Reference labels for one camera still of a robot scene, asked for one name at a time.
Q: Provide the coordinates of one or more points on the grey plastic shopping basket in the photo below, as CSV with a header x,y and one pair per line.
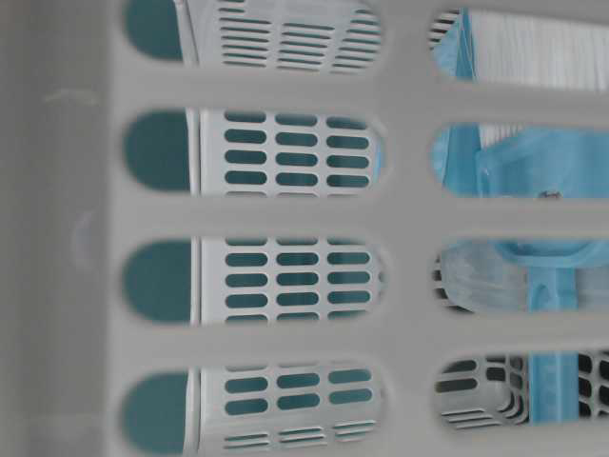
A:
x,y
71,215

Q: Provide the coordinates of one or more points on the light blue hand brush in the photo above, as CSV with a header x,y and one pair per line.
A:
x,y
514,160

